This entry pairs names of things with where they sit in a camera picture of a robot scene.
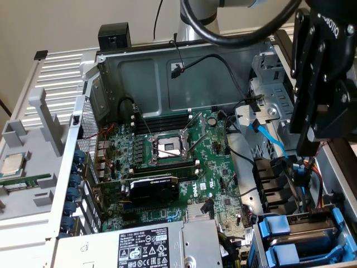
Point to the black box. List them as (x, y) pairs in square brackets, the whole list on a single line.
[(114, 33)]

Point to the silver heatsink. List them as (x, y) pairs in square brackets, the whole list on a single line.
[(193, 214)]

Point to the open grey PC case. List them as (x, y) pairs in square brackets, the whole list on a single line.
[(125, 83)]

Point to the black graphics card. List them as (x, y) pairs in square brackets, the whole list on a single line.
[(156, 192)]

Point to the silver CPU chip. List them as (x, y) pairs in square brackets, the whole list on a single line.
[(11, 164)]

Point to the CPU socket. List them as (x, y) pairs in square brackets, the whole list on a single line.
[(167, 146)]

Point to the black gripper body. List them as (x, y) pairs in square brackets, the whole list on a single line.
[(344, 42)]

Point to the small black block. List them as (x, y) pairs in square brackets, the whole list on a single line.
[(41, 54)]

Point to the grey parts rack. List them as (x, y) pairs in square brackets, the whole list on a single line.
[(42, 173)]

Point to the silver locking lever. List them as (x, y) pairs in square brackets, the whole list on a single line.
[(196, 145)]

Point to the hard disk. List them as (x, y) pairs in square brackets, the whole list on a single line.
[(306, 237)]

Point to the green motherboard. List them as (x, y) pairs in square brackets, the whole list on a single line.
[(217, 156)]

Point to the green RAM stick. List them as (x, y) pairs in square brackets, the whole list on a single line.
[(25, 182)]

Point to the black expansion slot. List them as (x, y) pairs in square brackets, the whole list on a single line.
[(131, 217)]

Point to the silver coin battery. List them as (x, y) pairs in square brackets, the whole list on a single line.
[(212, 121)]

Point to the blue disk carrier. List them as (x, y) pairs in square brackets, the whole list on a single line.
[(281, 252)]

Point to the lower blue drive caddy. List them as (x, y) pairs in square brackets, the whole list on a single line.
[(257, 248)]

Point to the blue slot clip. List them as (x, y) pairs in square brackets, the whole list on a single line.
[(76, 168), (67, 223), (79, 155), (73, 194), (70, 208), (75, 180)]

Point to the black RAM slot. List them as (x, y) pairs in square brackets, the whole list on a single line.
[(156, 121), (187, 175), (164, 168), (156, 128)]

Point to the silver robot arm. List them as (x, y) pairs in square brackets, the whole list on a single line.
[(185, 35)]

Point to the grey power supply unit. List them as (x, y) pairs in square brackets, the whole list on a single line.
[(106, 251)]

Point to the black fan shroud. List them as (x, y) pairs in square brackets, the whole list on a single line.
[(267, 181)]

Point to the silver socket cover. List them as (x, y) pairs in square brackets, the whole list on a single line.
[(186, 139)]

